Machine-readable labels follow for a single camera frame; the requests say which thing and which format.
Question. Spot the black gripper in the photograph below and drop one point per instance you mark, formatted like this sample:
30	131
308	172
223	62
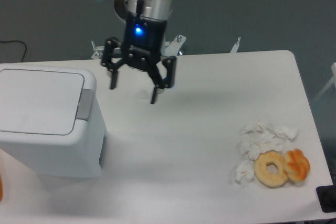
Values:
141	49

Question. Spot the white trash can lid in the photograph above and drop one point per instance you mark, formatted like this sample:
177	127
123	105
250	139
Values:
39	102

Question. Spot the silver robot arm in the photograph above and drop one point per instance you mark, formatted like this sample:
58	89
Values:
143	43

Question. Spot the blue bottle cap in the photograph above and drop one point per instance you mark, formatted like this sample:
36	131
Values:
168	82

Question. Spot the white trash can body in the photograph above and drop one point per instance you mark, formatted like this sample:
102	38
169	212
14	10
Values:
77	154

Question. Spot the crumpled white tissue middle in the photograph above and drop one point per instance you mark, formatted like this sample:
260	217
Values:
259	137

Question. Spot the crumpled white tissue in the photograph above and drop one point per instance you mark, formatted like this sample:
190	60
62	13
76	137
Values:
244	173
286	132
259	137

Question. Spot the crumpled white tissue bottom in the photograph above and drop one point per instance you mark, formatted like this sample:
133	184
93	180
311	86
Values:
244	173

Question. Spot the crumpled white tissue top right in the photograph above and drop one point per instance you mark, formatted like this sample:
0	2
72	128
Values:
286	132

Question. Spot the orange object at left edge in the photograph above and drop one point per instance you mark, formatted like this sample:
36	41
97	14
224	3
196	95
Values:
1	189

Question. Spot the orange twisted pastry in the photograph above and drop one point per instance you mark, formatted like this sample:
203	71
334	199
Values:
296	165

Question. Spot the black device at table edge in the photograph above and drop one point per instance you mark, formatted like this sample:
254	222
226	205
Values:
326	197

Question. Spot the white bracket behind table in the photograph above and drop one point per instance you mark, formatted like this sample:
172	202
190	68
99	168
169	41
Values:
170	48

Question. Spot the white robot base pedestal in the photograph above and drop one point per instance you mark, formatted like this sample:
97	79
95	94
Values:
159	10

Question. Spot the plain ring donut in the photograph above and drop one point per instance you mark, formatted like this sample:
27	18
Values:
269	169

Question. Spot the white frame at right edge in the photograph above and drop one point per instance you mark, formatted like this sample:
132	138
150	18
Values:
330	83

